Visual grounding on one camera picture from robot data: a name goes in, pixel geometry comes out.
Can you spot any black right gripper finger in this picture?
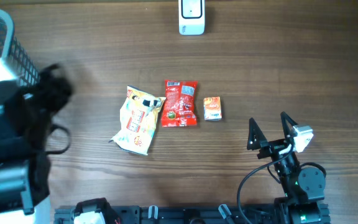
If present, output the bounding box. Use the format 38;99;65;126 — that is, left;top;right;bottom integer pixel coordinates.
280;111;298;139
247;118;268;150

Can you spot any orange tissue pack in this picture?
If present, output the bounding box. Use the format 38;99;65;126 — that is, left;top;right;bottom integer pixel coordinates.
203;96;222;121

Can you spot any red snack bag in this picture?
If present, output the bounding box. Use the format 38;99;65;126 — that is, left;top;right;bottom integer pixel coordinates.
161;80;198;128

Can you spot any yellow wet wipes pack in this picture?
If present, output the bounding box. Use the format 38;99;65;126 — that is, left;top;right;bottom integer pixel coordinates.
109;85;166;156

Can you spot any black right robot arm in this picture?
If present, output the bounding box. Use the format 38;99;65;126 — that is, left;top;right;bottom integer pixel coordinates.
237;112;330;223

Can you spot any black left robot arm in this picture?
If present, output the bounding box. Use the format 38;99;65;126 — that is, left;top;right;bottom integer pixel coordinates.
0;58;73;223

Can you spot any white barcode scanner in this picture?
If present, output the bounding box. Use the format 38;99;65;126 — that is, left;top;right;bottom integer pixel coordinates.
178;0;206;35

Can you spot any grey plastic shopping basket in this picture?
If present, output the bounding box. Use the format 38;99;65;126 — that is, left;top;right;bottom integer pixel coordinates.
0;9;40;86

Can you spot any black right camera cable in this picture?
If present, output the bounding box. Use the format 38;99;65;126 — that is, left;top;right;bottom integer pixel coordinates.
236;143;295;224

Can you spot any black camera cable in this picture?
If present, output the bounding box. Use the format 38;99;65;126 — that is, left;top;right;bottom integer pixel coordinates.
44;123;72;156
236;143;295;224

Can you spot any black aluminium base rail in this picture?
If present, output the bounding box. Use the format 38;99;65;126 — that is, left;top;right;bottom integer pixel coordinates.
53;203;332;224

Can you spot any black left camera cable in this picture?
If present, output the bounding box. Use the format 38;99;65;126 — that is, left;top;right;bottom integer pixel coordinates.
44;123;72;156

